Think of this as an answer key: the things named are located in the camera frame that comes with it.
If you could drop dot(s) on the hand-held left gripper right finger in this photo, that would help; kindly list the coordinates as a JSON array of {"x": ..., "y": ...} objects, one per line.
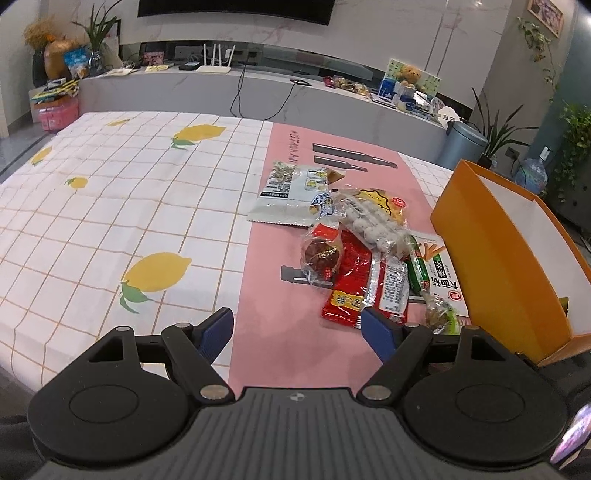
[{"x": 376, "y": 330}]

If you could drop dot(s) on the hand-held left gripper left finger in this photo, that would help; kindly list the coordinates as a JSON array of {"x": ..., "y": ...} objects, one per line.
[{"x": 217, "y": 330}]

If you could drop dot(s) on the red packet with white label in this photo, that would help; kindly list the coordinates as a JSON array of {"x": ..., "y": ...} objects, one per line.
[{"x": 392, "y": 286}]

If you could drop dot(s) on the red packet with yellow label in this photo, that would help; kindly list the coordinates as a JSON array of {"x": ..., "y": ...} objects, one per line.
[{"x": 353, "y": 270}]

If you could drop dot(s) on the green brown clear snack packet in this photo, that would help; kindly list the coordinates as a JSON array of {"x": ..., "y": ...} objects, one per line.
[{"x": 438, "y": 314}]

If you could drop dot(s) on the green sausage stick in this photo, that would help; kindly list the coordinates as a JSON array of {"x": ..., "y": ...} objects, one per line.
[{"x": 417, "y": 272}]

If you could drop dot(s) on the white green snack packet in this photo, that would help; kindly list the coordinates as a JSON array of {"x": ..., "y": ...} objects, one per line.
[{"x": 442, "y": 277}]

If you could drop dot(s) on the brown pastry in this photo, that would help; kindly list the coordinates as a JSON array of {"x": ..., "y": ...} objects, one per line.
[{"x": 321, "y": 254}]

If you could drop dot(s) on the clear bag of white balls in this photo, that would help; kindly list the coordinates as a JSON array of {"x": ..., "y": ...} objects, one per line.
[{"x": 369, "y": 224}]

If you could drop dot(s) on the orange cardboard box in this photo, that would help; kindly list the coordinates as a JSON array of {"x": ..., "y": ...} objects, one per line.
[{"x": 489, "y": 277}]

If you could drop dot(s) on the yellow snack packet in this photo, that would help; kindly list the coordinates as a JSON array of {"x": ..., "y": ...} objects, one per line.
[{"x": 393, "y": 205}]

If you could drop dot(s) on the grey seed snack packet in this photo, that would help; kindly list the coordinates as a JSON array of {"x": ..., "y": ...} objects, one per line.
[{"x": 286, "y": 203}]

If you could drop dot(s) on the yellow bread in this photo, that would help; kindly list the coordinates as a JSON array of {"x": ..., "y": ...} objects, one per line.
[{"x": 334, "y": 175}]

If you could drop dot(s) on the pile of small snacks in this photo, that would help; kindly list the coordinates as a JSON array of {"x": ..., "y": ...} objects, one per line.
[{"x": 346, "y": 84}]

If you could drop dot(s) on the pink table mat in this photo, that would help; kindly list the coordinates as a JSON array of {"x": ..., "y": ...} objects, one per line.
[{"x": 277, "y": 258}]

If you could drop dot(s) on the lemon print tablecloth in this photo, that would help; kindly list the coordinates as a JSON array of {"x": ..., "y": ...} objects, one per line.
[{"x": 115, "y": 207}]

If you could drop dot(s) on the grey trash can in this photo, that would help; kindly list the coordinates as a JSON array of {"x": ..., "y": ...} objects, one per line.
[{"x": 461, "y": 145}]

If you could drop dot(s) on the blue water jug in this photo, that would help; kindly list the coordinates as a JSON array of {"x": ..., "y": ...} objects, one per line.
[{"x": 533, "y": 173}]

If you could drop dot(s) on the white round plug board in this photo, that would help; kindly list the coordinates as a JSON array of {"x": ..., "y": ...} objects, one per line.
[{"x": 447, "y": 115}]

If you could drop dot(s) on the blue white tub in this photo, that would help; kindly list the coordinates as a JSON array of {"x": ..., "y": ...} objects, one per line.
[{"x": 406, "y": 104}]

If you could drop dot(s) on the tall potted leaf plant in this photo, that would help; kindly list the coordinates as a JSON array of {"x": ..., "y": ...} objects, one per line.
[{"x": 496, "y": 134}]

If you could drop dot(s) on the grey marble tv bench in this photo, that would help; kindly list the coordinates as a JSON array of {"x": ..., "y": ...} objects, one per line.
[{"x": 184, "y": 92}]

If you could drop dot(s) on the green picture board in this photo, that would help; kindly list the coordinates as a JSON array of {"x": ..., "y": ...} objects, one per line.
[{"x": 431, "y": 85}]

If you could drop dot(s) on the brown teddy bear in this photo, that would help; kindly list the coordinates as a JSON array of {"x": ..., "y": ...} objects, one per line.
[{"x": 411, "y": 74}]

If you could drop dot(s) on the white router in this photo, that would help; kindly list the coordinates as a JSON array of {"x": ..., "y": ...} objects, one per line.
[{"x": 214, "y": 68}]

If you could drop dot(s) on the black set-top box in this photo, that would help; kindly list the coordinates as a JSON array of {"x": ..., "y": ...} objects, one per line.
[{"x": 189, "y": 66}]

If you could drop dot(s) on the pink storage box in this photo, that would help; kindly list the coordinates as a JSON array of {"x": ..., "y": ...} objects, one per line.
[{"x": 57, "y": 115}]

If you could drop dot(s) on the bushy green plant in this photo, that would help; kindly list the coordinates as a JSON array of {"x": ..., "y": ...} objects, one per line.
[{"x": 577, "y": 138}]

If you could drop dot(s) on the pink card box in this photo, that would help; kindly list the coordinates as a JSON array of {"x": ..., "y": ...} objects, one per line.
[{"x": 154, "y": 58}]

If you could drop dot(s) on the yellow black bags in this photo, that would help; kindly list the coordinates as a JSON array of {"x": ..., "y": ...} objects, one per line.
[{"x": 51, "y": 90}]

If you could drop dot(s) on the blue snack bag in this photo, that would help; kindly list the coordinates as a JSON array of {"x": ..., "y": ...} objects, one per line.
[{"x": 76, "y": 60}]

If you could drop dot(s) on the potted grass plant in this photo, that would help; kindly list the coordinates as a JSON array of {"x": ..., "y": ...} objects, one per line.
[{"x": 97, "y": 41}]

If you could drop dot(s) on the black television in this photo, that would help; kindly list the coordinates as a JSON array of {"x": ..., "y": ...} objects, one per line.
[{"x": 231, "y": 9}]

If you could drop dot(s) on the hanging vine plant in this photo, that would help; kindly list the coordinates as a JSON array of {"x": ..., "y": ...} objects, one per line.
[{"x": 535, "y": 39}]

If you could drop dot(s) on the dried flower bunch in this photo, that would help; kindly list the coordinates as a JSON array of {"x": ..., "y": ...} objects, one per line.
[{"x": 39, "y": 32}]

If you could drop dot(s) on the framed wall picture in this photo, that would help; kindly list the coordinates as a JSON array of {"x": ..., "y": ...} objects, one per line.
[{"x": 547, "y": 14}]

